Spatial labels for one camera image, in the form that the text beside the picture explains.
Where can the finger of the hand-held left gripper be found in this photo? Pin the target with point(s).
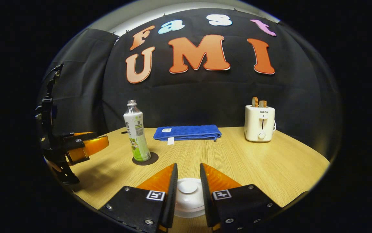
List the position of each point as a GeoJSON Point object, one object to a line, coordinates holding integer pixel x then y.
{"type": "Point", "coordinates": [79, 136]}
{"type": "Point", "coordinates": [92, 145]}

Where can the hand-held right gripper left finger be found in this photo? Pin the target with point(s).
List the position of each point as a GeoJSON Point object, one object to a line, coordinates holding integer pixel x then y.
{"type": "Point", "coordinates": [171, 197]}

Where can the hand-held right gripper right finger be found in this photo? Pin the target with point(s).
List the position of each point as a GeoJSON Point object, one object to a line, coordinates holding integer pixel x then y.
{"type": "Point", "coordinates": [205, 197]}

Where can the white teacup lid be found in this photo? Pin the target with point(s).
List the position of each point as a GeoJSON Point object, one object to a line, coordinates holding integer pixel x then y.
{"type": "Point", "coordinates": [188, 187]}

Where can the dark round coaster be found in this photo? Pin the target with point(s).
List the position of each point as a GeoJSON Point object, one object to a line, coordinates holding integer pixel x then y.
{"type": "Point", "coordinates": [153, 159]}

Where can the clear water bottle white label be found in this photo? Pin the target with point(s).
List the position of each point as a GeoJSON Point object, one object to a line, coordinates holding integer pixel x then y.
{"type": "Point", "coordinates": [136, 132]}

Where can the blue towel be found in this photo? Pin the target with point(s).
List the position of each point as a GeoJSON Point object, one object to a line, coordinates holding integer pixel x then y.
{"type": "Point", "coordinates": [189, 132]}

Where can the white toaster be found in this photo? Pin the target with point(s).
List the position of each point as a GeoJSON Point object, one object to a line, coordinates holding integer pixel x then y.
{"type": "Point", "coordinates": [258, 124]}

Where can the bread slice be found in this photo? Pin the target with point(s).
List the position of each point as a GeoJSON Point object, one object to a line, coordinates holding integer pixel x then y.
{"type": "Point", "coordinates": [255, 102]}
{"type": "Point", "coordinates": [263, 104]}

